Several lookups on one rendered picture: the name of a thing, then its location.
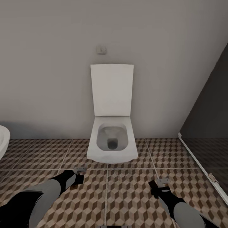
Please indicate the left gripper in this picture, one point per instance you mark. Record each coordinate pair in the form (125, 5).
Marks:
(79, 180)

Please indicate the mousetrap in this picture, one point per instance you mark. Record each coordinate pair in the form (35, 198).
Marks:
(153, 184)
(73, 187)

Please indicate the hook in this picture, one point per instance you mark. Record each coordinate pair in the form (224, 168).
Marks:
(101, 50)

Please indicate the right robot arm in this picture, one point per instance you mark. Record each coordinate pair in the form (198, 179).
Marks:
(185, 215)

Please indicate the door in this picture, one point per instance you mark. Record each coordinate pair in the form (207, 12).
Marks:
(205, 132)

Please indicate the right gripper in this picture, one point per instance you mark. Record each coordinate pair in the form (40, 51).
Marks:
(156, 191)

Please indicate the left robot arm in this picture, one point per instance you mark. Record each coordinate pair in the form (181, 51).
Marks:
(27, 208)

